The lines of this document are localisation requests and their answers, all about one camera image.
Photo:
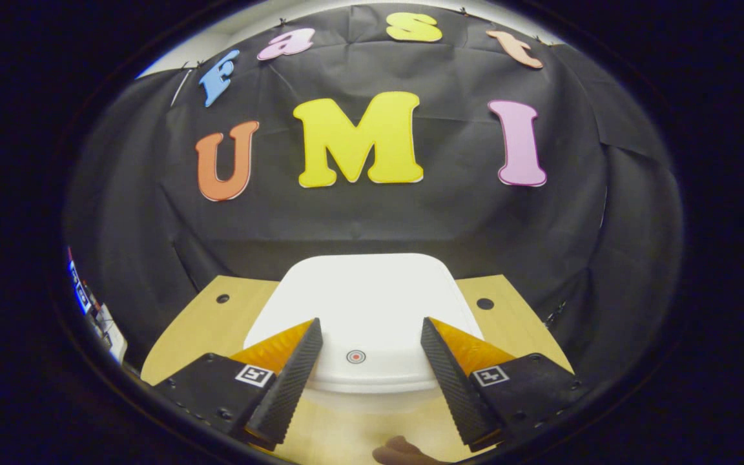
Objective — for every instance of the white desktop garbage bin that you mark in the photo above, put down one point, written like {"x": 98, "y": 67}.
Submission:
{"x": 372, "y": 303}

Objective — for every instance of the black backdrop cloth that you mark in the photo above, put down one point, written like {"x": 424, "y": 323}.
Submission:
{"x": 475, "y": 219}

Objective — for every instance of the wooden desktop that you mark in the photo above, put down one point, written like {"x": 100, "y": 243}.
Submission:
{"x": 210, "y": 329}

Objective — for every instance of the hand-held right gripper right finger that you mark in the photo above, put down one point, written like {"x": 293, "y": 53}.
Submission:
{"x": 453, "y": 387}

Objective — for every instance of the computer monitor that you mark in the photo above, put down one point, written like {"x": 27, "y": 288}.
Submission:
{"x": 81, "y": 294}

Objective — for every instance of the white side table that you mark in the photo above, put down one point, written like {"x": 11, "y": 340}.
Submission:
{"x": 113, "y": 342}

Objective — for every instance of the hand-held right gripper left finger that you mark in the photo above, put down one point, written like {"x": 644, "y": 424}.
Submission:
{"x": 289, "y": 387}

